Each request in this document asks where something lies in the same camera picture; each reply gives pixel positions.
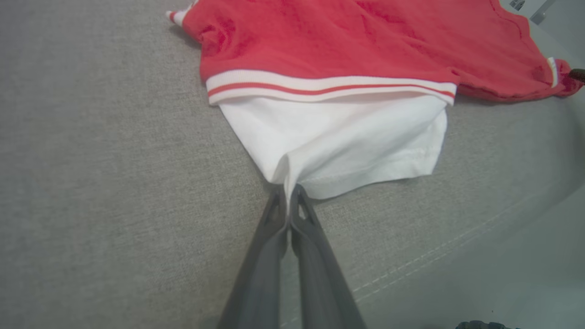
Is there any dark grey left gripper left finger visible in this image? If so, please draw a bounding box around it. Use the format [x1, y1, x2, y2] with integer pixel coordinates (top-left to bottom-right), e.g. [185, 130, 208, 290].
[218, 188, 288, 329]

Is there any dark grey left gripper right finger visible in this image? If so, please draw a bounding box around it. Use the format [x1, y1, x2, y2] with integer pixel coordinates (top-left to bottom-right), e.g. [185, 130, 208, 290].
[290, 184, 366, 329]

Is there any red white jersey top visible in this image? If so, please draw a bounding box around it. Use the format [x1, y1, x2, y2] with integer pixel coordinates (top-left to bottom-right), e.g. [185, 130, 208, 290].
[165, 0, 585, 200]

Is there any grey fabric sofa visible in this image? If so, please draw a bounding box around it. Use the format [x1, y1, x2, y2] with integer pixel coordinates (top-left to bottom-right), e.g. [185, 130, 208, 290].
[0, 0, 585, 329]

